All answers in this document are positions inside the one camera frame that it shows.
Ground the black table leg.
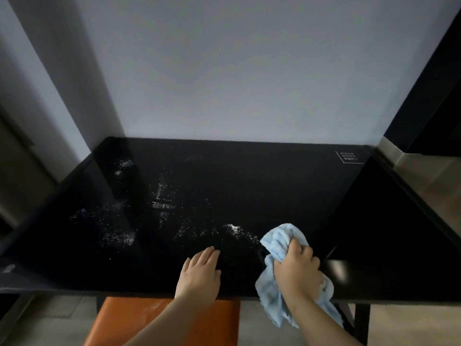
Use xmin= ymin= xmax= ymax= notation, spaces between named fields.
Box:
xmin=354 ymin=303 xmax=371 ymax=346

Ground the person's left forearm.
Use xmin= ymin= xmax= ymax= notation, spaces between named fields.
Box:
xmin=122 ymin=297 xmax=217 ymax=346

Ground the person's left hand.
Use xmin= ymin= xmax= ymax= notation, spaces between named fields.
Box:
xmin=174 ymin=246 xmax=222 ymax=302

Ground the person's right forearm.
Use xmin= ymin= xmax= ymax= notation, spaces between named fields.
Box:
xmin=287 ymin=295 xmax=361 ymax=346

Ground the orange stool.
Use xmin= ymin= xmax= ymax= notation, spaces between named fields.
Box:
xmin=83 ymin=297 xmax=241 ymax=346

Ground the light blue cleaning cloth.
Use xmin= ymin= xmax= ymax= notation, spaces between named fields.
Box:
xmin=255 ymin=223 xmax=345 ymax=328

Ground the spilled white powder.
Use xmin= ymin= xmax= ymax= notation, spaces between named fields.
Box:
xmin=68 ymin=155 xmax=261 ymax=250

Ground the person's right hand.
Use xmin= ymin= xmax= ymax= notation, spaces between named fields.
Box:
xmin=273 ymin=237 xmax=322 ymax=305

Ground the black tall cabinet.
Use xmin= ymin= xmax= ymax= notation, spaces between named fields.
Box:
xmin=383 ymin=10 xmax=461 ymax=156

